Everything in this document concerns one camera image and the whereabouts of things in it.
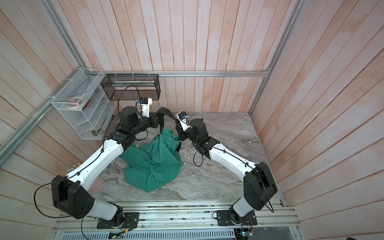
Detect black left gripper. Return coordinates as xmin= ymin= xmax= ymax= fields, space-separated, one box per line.
xmin=130 ymin=111 xmax=165 ymax=134

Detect green trousers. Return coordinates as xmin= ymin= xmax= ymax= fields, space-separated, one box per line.
xmin=120 ymin=129 xmax=182 ymax=192

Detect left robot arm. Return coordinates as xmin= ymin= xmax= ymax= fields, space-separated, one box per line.
xmin=52 ymin=107 xmax=167 ymax=225

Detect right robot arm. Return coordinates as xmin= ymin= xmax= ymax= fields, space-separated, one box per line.
xmin=176 ymin=112 xmax=278 ymax=219

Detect tape roll on shelf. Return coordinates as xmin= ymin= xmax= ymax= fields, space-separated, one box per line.
xmin=66 ymin=96 xmax=86 ymax=109

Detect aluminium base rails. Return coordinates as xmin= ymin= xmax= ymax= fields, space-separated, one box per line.
xmin=52 ymin=199 xmax=301 ymax=233

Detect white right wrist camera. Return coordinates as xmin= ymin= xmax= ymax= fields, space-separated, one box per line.
xmin=177 ymin=111 xmax=191 ymax=132

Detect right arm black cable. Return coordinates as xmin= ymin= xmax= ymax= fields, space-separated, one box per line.
xmin=179 ymin=112 xmax=274 ymax=213

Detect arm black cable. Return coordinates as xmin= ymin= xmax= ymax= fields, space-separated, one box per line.
xmin=179 ymin=112 xmax=274 ymax=213
xmin=33 ymin=84 xmax=149 ymax=219

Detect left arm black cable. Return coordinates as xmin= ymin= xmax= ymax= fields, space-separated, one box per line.
xmin=33 ymin=84 xmax=149 ymax=219

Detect black wire mesh basket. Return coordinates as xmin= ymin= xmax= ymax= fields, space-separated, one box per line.
xmin=101 ymin=73 xmax=161 ymax=101

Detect white wire mesh shelf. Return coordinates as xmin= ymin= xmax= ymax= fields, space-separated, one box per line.
xmin=52 ymin=68 xmax=117 ymax=140

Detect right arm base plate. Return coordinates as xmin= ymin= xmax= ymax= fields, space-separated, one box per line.
xmin=213 ymin=210 xmax=258 ymax=227

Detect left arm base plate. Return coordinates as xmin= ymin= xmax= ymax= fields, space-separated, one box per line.
xmin=97 ymin=212 xmax=140 ymax=229

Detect aluminium frame rail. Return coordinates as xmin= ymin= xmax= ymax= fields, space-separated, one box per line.
xmin=1 ymin=1 xmax=308 ymax=166

